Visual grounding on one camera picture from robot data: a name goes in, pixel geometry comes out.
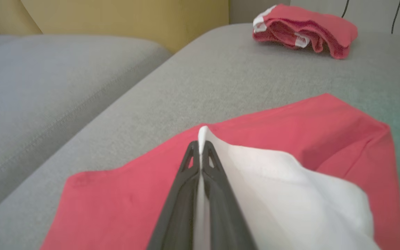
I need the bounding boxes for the red mesh jersey white stripes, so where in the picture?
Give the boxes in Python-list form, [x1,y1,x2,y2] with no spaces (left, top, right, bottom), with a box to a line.
[252,3,358,59]

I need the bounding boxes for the large grey sofa cushion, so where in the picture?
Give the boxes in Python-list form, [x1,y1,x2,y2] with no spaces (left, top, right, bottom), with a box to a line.
[0,23,400,250]

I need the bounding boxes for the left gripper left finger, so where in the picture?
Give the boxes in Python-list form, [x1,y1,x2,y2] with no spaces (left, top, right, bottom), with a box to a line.
[147,140,201,250]

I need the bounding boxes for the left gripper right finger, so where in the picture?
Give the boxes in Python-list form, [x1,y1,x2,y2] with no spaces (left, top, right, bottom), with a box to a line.
[202,140,258,250]

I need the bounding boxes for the red garment with white panel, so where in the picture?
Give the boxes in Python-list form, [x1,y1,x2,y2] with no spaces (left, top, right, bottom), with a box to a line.
[40,93,400,250]

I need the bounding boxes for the yellow sofa back cushion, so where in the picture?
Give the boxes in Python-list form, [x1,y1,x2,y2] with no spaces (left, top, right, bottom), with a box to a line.
[20,0,229,53]
[0,0,43,37]

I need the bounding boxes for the grey sofa seat cushion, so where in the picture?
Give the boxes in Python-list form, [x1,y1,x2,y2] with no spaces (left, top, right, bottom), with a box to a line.
[0,34,173,216]

